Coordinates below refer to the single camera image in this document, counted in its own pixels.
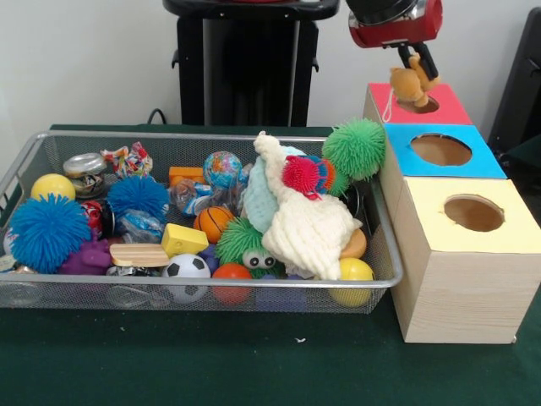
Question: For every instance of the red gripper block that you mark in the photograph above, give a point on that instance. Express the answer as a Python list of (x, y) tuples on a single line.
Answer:
[(393, 34)]

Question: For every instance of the tan bear plush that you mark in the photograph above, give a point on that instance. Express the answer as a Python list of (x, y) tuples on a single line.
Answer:
[(408, 84)]

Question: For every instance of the plain green spiky ball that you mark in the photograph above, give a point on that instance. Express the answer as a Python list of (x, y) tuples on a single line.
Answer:
[(355, 150)]

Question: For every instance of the multicolour spiky caterpillar toy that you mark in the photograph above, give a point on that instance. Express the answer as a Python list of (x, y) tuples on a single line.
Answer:
[(300, 173)]

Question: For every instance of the cream waffle cloth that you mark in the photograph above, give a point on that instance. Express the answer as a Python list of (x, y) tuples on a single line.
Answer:
[(313, 237)]

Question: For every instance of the light blue waffle cloth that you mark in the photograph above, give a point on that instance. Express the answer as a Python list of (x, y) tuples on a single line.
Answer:
[(260, 203)]

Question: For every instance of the colourful patterned cloth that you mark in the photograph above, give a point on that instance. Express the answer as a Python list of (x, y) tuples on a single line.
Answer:
[(127, 162)]

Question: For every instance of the wooden box with three holes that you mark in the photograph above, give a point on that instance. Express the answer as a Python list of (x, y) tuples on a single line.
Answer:
[(460, 296)]

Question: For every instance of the shallow clear mesh bin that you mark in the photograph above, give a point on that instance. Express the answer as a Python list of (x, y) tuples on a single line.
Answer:
[(84, 298)]

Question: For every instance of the black chair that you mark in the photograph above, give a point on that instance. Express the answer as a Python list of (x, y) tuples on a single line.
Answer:
[(520, 84)]

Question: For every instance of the dark green table cloth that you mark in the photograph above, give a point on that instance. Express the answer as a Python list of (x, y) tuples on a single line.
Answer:
[(528, 160), (211, 359)]

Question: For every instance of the globe print ball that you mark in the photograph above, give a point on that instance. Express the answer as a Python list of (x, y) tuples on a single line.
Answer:
[(222, 169)]

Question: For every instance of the small basketball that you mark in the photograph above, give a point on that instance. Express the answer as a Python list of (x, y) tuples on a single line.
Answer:
[(213, 222)]

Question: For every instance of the small blue spiky ball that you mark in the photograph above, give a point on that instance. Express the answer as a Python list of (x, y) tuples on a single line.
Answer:
[(137, 196)]

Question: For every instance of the small soccer ball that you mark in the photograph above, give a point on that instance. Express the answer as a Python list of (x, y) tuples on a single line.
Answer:
[(186, 268)]

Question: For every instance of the large blue spiky ball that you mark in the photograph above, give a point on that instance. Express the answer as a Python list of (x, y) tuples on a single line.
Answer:
[(48, 232)]

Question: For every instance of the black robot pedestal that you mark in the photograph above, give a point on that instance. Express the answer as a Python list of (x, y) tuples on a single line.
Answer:
[(253, 84)]

